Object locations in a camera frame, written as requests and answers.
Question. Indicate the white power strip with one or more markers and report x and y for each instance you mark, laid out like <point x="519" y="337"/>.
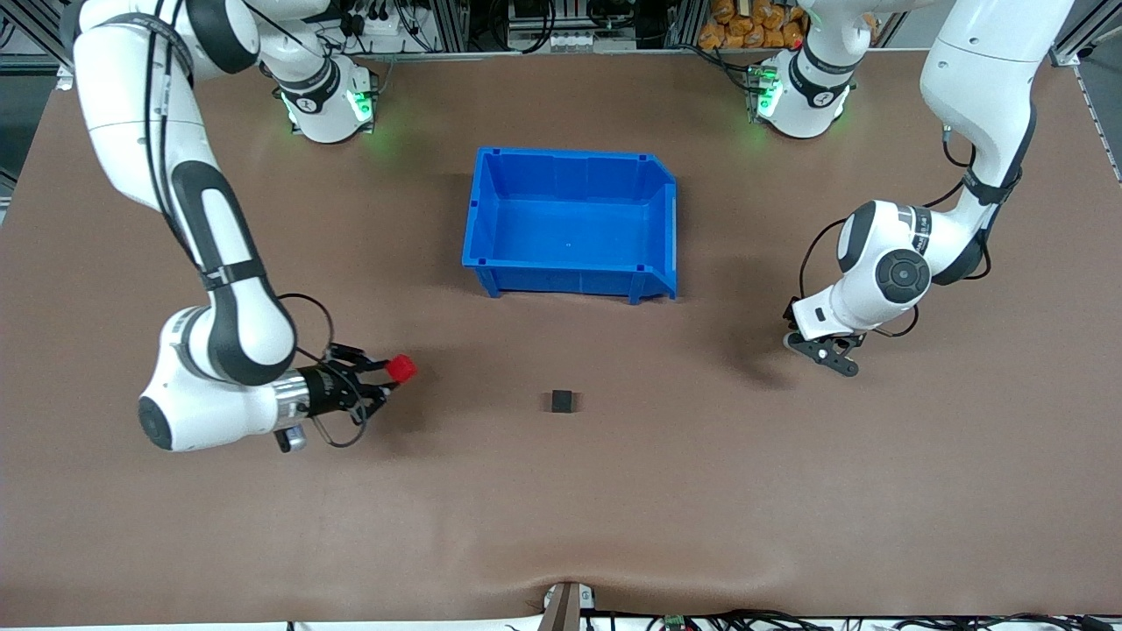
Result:
<point x="386" y="24"/>

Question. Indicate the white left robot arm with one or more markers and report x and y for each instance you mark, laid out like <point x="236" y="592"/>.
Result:
<point x="990" y="53"/>

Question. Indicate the brown table mat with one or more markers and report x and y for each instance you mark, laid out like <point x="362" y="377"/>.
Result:
<point x="351" y="526"/>

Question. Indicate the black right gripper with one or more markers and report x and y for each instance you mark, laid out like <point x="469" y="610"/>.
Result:
<point x="328" y="388"/>

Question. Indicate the silver table edge rail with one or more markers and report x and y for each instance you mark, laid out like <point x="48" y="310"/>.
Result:
<point x="526" y="55"/>

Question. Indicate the black cube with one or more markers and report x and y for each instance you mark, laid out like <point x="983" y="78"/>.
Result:
<point x="562" y="402"/>

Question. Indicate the aluminium frame post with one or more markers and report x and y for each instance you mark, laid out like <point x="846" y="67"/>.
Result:
<point x="447" y="22"/>
<point x="684" y="22"/>

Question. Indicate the red cube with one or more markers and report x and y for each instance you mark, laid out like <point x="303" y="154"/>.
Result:
<point x="403" y="369"/>

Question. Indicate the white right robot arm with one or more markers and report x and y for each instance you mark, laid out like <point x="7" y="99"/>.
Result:
<point x="131" y="88"/>

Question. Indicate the green terminal connector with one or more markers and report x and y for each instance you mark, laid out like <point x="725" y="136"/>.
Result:
<point x="675" y="622"/>

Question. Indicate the aluminium frame strut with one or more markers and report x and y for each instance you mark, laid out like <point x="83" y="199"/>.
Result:
<point x="1071" y="54"/>
<point x="26" y="22"/>

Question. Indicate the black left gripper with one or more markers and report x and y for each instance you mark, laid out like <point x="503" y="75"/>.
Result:
<point x="787" y="313"/>

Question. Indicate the orange snack bags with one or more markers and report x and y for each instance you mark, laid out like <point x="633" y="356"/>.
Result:
<point x="745" y="22"/>

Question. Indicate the blue plastic storage bin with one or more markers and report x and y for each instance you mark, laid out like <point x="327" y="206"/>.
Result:
<point x="570" y="237"/>

